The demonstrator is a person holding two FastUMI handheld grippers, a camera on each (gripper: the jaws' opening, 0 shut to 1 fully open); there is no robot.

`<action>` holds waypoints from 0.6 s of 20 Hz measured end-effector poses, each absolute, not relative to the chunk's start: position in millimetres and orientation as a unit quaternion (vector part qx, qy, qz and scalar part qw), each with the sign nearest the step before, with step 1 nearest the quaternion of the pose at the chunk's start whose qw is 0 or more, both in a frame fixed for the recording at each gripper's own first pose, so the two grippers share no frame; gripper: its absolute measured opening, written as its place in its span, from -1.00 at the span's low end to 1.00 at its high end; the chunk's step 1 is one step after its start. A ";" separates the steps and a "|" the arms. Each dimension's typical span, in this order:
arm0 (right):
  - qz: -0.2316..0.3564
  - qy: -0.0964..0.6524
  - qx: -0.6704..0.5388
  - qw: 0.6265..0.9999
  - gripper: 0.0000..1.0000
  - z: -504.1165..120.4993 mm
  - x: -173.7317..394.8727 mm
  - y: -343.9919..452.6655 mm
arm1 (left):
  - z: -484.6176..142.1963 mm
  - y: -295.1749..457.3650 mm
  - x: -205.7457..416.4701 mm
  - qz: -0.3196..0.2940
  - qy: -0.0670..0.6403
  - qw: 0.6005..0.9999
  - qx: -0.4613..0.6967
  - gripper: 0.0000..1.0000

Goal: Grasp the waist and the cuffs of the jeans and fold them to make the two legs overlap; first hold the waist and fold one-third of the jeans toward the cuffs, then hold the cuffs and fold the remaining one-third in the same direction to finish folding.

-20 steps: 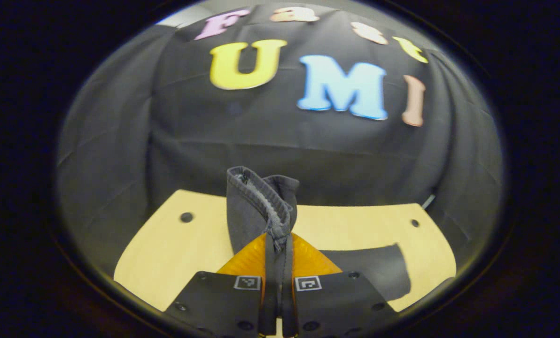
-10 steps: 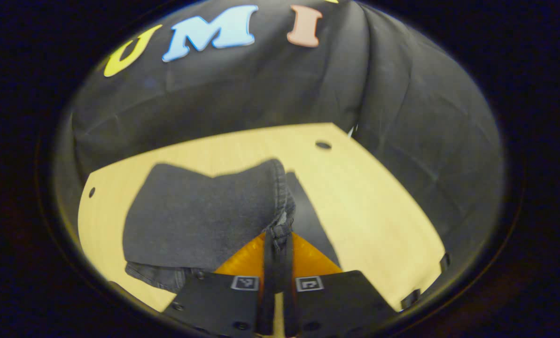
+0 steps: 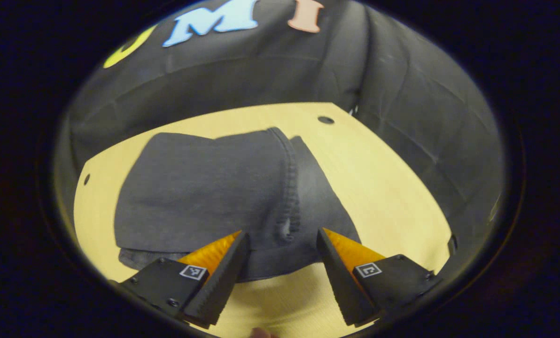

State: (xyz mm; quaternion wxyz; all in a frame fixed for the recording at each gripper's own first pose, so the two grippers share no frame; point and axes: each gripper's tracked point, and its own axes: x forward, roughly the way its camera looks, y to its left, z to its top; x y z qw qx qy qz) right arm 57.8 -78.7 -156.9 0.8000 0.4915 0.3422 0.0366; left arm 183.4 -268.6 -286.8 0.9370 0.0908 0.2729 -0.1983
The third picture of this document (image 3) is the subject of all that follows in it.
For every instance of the dark grey jeans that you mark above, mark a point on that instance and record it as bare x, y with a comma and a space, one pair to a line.
200, 188

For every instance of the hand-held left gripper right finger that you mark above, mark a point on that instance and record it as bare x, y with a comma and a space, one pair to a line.
341, 277

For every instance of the black backdrop cloth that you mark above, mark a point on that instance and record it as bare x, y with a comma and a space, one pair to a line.
261, 70

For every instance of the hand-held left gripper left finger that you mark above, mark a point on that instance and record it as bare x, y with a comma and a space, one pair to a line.
223, 277

